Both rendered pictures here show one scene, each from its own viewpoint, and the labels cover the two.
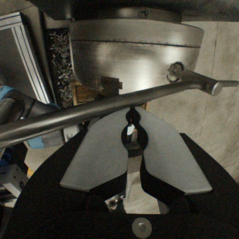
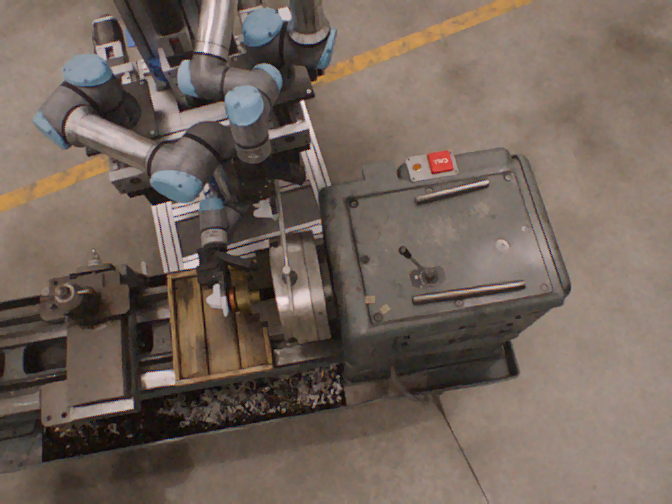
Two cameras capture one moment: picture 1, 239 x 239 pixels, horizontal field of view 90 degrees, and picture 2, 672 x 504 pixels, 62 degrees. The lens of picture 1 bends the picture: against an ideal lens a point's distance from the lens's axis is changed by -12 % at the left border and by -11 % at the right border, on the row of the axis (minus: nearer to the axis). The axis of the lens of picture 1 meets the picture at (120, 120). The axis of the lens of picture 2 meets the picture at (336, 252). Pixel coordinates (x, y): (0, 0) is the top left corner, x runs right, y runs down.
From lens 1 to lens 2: 134 cm
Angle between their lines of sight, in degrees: 52
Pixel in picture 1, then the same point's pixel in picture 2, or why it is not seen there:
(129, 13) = (321, 255)
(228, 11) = (342, 310)
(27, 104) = (240, 208)
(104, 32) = (306, 236)
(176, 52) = (302, 272)
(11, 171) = not seen: hidden behind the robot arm
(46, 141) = (211, 212)
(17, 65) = (263, 225)
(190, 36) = (314, 280)
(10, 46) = (293, 217)
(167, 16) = (326, 277)
